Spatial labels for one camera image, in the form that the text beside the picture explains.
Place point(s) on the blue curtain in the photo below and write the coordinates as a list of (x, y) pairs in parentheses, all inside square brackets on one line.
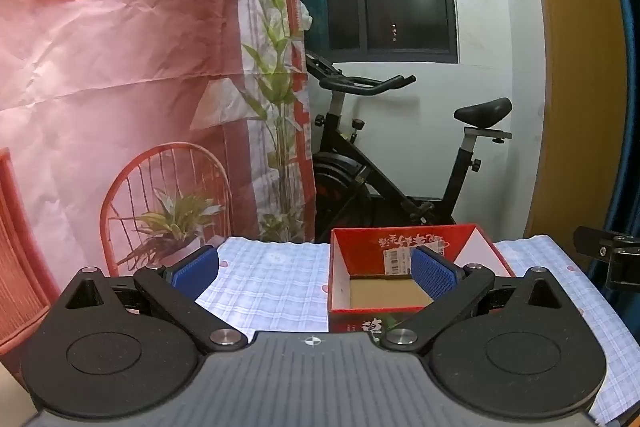
[(631, 107)]

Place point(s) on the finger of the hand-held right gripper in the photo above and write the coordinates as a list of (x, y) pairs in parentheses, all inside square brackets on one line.
[(590, 242)]

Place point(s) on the wooden door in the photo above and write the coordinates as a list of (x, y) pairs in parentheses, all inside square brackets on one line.
[(575, 107)]

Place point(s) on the checked strawberry bedsheet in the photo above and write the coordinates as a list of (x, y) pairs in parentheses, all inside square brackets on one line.
[(270, 277)]

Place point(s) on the pink printed backdrop cloth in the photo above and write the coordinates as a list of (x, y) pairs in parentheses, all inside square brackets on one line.
[(125, 57)]

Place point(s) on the red strawberry cardboard box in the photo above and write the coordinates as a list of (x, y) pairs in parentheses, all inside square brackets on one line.
[(370, 257)]

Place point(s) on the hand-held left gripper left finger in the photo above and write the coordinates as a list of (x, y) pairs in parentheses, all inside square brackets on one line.
[(197, 269)]

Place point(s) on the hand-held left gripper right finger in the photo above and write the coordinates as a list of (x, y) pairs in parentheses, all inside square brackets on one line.
[(435, 277)]

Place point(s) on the black exercise bike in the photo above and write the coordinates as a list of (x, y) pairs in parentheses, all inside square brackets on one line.
[(345, 172)]

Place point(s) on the white crumpled cloth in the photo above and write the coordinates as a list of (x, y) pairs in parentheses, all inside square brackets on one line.
[(305, 17)]

